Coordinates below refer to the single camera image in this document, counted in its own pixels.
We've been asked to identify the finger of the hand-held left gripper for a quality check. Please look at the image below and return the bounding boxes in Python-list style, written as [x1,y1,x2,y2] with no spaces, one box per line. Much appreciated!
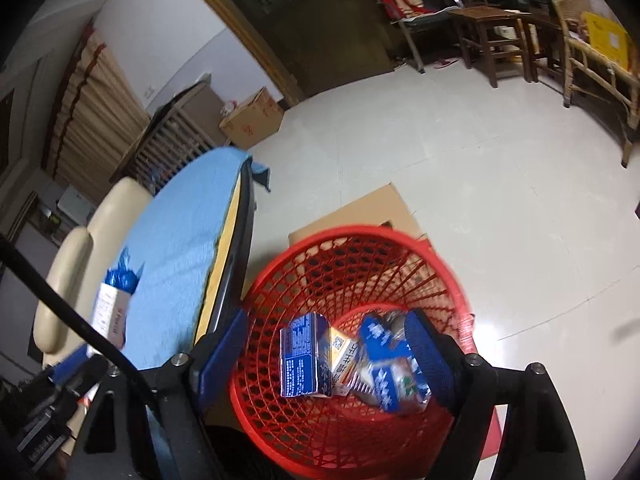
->
[50,347,110,401]

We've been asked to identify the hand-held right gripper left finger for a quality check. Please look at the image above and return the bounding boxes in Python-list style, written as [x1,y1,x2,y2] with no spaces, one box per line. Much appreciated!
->
[75,308,251,480]

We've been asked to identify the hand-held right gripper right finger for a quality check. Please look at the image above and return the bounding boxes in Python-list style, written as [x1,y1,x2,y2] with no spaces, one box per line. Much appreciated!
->
[402,308,587,480]

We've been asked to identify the crushed blue and silver carton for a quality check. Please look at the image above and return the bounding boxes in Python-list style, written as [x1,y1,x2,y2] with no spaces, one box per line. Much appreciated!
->
[357,310,433,415]

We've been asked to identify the white medicine box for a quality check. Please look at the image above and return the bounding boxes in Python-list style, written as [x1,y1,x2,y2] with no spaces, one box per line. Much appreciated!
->
[90,281,132,351]

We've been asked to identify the dark blue medicine box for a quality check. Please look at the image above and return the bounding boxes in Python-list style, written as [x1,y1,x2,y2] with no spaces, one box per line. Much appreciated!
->
[279,312,335,400]

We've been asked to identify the red plastic mesh basket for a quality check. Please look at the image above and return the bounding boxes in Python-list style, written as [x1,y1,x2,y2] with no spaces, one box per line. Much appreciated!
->
[229,225,476,480]

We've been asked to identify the crumpled blue plastic bag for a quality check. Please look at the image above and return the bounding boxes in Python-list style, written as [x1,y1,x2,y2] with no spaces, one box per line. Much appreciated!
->
[104,246,146,295]

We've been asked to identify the round wooden table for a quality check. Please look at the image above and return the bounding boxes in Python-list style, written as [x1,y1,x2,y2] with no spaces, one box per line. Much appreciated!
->
[192,157,261,361]

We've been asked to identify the blue tablecloth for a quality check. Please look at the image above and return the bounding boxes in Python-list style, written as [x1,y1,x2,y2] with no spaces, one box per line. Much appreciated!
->
[97,147,273,371]

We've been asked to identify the flat cardboard sheet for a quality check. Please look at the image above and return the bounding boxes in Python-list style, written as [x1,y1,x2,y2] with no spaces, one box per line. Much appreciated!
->
[287,183,431,261]

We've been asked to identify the white board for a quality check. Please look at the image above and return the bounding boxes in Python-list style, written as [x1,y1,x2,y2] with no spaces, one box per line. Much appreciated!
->
[56,187,96,223]

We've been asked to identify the wooden baby crib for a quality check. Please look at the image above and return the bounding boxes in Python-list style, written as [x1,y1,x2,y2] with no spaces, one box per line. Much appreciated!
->
[110,82,221,196]

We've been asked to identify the brown cardboard box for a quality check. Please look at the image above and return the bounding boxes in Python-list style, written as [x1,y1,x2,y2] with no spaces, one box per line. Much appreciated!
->
[218,86,285,151]

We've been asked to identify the brown striped curtain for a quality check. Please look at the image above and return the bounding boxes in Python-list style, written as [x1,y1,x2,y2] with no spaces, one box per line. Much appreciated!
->
[40,20,151,201]

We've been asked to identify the dark wooden double door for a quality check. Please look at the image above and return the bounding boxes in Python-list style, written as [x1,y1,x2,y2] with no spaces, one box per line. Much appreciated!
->
[167,0,401,106]

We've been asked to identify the bamboo armchair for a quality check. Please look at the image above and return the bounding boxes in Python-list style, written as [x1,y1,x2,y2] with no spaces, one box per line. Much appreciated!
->
[552,0,640,168]

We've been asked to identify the dark wooden chair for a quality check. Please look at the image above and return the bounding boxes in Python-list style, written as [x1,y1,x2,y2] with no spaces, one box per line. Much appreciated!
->
[520,10,566,83]
[450,5,533,88]

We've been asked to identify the yellow cardboard box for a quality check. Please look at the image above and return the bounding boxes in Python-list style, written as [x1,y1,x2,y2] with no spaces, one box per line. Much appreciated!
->
[585,10,633,68]

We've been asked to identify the metal frame lounge chair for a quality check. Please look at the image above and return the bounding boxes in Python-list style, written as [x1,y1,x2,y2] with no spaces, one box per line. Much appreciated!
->
[362,0,471,73]

